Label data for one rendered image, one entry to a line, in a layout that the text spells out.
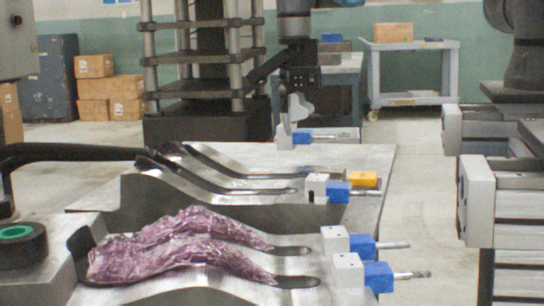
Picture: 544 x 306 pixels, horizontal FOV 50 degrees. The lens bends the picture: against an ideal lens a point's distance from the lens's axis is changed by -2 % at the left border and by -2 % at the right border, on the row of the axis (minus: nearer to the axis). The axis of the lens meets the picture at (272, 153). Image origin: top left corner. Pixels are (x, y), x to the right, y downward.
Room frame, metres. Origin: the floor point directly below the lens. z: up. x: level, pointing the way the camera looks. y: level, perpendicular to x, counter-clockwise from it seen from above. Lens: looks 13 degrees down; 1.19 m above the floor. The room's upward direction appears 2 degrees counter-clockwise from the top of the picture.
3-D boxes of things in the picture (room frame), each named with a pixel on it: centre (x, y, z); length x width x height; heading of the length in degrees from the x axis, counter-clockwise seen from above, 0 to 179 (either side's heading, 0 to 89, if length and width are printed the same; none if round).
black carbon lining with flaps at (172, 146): (1.12, 0.11, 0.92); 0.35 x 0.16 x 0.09; 75
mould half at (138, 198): (1.13, 0.12, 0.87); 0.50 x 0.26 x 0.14; 75
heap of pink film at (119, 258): (0.77, 0.13, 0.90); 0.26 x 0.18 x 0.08; 92
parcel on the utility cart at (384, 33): (6.84, -1.43, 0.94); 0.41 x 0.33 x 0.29; 88
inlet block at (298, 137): (1.32, -0.08, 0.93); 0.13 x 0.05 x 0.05; 75
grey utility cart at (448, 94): (6.80, -1.59, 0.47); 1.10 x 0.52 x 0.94; 88
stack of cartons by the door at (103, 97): (7.60, 2.02, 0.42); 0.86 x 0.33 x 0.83; 80
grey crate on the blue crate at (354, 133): (4.27, -0.34, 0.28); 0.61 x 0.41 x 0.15; 80
